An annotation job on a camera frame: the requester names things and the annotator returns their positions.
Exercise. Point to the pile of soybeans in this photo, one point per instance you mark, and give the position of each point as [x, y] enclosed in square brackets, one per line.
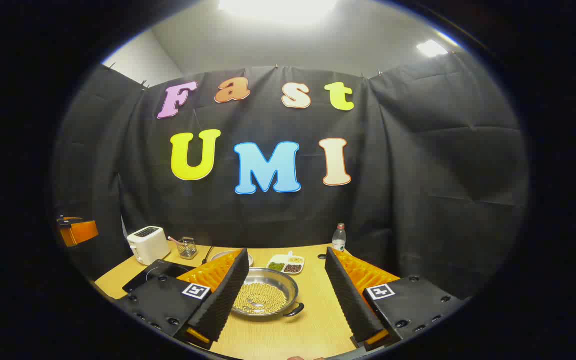
[263, 297]

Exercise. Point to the white round plate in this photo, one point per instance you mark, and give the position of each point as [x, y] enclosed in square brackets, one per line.
[220, 255]

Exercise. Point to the black induction cooktop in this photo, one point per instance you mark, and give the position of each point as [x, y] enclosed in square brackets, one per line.
[158, 272]

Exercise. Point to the green mung beans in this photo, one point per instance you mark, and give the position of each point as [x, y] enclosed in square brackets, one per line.
[276, 266]

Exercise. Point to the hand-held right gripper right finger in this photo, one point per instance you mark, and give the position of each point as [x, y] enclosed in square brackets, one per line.
[348, 300]

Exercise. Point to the ceiling light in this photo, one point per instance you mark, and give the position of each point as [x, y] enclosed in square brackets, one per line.
[431, 48]
[278, 10]

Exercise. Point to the stainless steel pot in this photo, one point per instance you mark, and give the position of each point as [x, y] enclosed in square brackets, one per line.
[280, 280]

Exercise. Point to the dark red beans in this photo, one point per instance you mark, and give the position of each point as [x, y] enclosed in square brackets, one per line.
[293, 268]

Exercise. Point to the white toaster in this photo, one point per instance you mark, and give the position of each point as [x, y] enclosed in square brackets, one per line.
[148, 245]

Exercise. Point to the white divided dish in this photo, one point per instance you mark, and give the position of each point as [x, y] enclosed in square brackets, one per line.
[280, 259]

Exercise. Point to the clear plastic bottle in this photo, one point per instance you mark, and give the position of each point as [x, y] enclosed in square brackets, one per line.
[338, 240]

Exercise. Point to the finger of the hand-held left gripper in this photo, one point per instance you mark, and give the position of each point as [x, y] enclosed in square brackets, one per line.
[80, 232]

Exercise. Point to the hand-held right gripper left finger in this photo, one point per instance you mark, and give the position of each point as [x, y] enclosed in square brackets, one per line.
[228, 290]

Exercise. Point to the pink utensil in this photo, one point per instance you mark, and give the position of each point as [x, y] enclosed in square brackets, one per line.
[173, 240]

